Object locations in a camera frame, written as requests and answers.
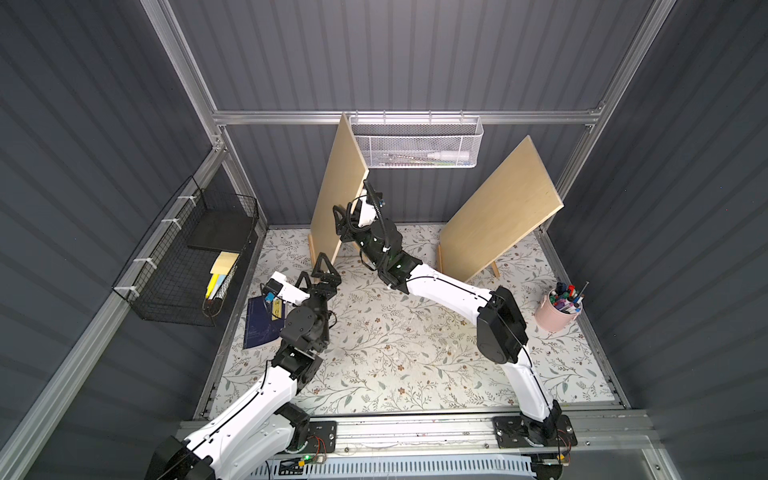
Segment plywood board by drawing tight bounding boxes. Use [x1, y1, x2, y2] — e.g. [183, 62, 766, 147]
[439, 136, 563, 282]
[310, 114, 369, 262]

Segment wooden easel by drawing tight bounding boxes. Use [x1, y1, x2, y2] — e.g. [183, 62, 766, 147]
[437, 244, 501, 279]
[308, 232, 317, 266]

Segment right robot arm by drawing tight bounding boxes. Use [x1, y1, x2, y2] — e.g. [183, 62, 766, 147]
[332, 201, 562, 445]

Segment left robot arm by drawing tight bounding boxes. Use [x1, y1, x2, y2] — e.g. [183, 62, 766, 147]
[145, 253, 341, 479]

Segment dark blue notebook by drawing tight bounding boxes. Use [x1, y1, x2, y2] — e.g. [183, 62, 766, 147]
[243, 294, 285, 349]

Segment yellow sticky notes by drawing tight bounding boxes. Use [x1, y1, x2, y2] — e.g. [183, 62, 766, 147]
[205, 251, 239, 300]

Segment floral table mat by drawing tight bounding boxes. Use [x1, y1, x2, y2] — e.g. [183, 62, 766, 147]
[209, 224, 616, 415]

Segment white marker in basket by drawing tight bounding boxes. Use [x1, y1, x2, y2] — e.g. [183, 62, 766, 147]
[427, 151, 471, 164]

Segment pink pen cup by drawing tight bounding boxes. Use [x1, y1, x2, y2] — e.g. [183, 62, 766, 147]
[534, 290, 583, 333]

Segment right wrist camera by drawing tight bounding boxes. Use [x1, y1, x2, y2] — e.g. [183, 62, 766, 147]
[357, 196, 378, 228]

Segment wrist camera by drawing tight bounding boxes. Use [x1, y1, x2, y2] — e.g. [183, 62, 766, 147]
[357, 196, 378, 228]
[262, 272, 310, 306]

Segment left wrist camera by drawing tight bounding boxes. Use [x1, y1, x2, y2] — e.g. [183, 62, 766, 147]
[262, 272, 310, 306]

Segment white mesh wall basket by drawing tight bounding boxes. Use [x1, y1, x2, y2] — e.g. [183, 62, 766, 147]
[351, 117, 484, 169]

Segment black wire wall basket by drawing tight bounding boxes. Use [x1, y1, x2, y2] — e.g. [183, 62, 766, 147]
[113, 177, 260, 327]

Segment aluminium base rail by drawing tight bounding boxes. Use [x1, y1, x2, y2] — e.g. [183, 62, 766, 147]
[307, 408, 659, 459]

